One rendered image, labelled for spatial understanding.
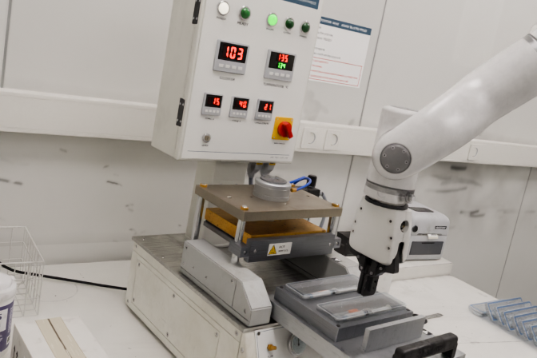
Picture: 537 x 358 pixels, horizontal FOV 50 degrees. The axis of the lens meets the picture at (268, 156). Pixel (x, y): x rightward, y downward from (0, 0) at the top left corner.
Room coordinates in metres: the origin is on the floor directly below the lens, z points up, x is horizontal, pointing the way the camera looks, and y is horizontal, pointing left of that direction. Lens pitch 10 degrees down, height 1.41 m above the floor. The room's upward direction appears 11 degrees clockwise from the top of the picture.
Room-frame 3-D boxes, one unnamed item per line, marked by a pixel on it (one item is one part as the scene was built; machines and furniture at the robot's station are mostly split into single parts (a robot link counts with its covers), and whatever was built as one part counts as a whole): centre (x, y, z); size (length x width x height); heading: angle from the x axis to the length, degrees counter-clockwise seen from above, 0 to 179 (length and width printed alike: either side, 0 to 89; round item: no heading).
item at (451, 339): (0.86, -0.31, 0.99); 0.15 x 0.02 x 0.04; 130
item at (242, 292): (1.05, 0.04, 0.96); 0.25 x 0.05 x 0.07; 40
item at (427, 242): (2.04, -0.55, 0.88); 0.25 x 0.20 x 0.17; 30
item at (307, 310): (1.00, -0.19, 0.98); 0.20 x 0.17 x 0.03; 130
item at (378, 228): (0.97, -0.22, 1.15); 0.10 x 0.08 x 0.11; 40
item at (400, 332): (0.96, -0.22, 0.97); 0.30 x 0.22 x 0.08; 40
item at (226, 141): (1.33, 0.09, 1.25); 0.33 x 0.16 x 0.64; 130
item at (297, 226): (1.20, -0.03, 1.07); 0.22 x 0.17 x 0.10; 130
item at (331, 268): (1.23, -0.18, 0.96); 0.26 x 0.05 x 0.07; 40
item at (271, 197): (1.23, -0.02, 1.08); 0.31 x 0.24 x 0.13; 130
